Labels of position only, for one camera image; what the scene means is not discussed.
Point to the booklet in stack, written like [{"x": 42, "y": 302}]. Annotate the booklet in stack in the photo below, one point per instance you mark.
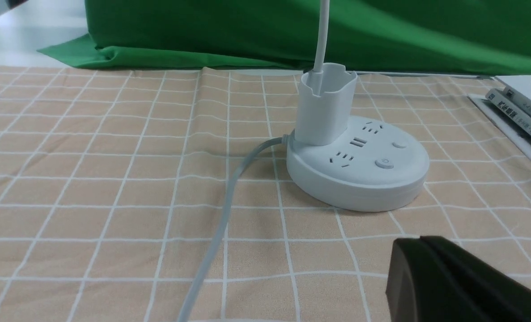
[
  {"x": 518, "y": 110},
  {"x": 518, "y": 137}
]

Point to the bottom booklet in stack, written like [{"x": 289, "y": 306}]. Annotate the bottom booklet in stack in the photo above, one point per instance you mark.
[{"x": 518, "y": 137}]

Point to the white desk lamp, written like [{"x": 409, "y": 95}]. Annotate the white desk lamp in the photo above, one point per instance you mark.
[{"x": 347, "y": 161}]

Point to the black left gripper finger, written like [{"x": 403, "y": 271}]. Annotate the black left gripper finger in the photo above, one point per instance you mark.
[{"x": 431, "y": 279}]

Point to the beige checkered tablecloth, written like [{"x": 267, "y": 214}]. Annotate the beige checkered tablecloth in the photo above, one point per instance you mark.
[{"x": 111, "y": 185}]

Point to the green backdrop cloth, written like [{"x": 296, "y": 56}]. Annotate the green backdrop cloth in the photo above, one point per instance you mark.
[{"x": 480, "y": 37}]

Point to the middle booklet in stack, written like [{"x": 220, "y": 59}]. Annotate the middle booklet in stack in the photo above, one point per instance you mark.
[{"x": 518, "y": 110}]

